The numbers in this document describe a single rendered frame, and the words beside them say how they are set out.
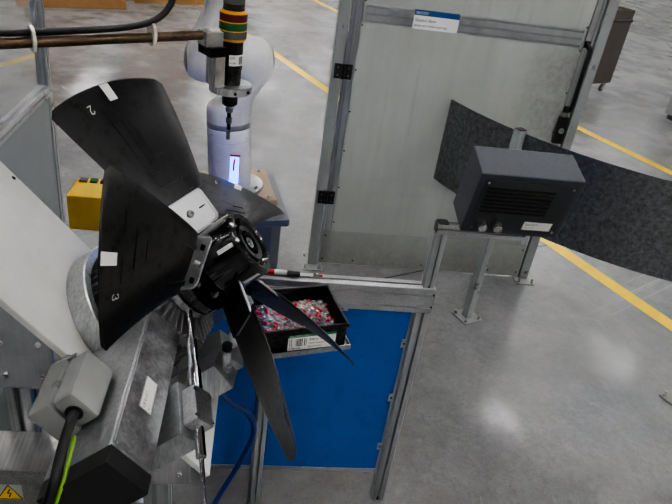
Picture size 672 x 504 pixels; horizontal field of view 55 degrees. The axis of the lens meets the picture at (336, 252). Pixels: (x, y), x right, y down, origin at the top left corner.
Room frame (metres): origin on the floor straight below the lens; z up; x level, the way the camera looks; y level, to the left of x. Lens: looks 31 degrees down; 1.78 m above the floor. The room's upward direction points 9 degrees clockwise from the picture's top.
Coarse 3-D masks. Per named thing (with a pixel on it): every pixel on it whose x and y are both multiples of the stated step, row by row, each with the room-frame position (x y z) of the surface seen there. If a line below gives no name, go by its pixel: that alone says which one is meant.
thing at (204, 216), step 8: (192, 192) 0.98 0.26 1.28; (200, 192) 0.98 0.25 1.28; (184, 200) 0.96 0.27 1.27; (192, 200) 0.97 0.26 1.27; (200, 200) 0.97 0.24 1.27; (208, 200) 0.98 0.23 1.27; (176, 208) 0.95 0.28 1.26; (184, 208) 0.95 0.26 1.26; (192, 208) 0.96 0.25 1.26; (200, 208) 0.96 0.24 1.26; (208, 208) 0.97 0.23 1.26; (184, 216) 0.94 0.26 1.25; (200, 216) 0.96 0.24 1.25; (208, 216) 0.96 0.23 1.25; (216, 216) 0.97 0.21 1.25; (192, 224) 0.94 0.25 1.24; (200, 224) 0.95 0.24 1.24; (208, 224) 0.95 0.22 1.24
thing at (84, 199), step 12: (72, 192) 1.29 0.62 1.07; (84, 192) 1.30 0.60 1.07; (96, 192) 1.31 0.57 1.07; (72, 204) 1.28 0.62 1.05; (84, 204) 1.28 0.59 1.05; (96, 204) 1.29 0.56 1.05; (72, 216) 1.28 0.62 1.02; (84, 216) 1.28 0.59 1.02; (96, 216) 1.29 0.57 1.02; (72, 228) 1.28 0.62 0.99; (84, 228) 1.28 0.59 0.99; (96, 228) 1.29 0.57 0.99
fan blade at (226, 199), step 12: (204, 180) 1.23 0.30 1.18; (204, 192) 1.18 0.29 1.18; (216, 192) 1.19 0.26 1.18; (228, 192) 1.21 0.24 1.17; (240, 192) 1.24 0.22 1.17; (252, 192) 1.28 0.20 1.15; (216, 204) 1.13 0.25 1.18; (228, 204) 1.14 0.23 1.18; (240, 204) 1.16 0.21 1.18; (252, 204) 1.18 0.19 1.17; (264, 204) 1.23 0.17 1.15; (252, 216) 1.12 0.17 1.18; (264, 216) 1.14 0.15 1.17
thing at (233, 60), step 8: (232, 48) 1.01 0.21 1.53; (240, 48) 1.02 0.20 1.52; (232, 56) 1.01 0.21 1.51; (240, 56) 1.02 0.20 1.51; (232, 64) 1.01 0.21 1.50; (240, 64) 1.02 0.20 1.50; (232, 72) 1.01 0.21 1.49; (240, 72) 1.02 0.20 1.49; (232, 80) 1.01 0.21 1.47; (240, 80) 1.03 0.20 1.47; (224, 96) 1.02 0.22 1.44; (224, 104) 1.02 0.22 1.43; (232, 104) 1.02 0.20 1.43
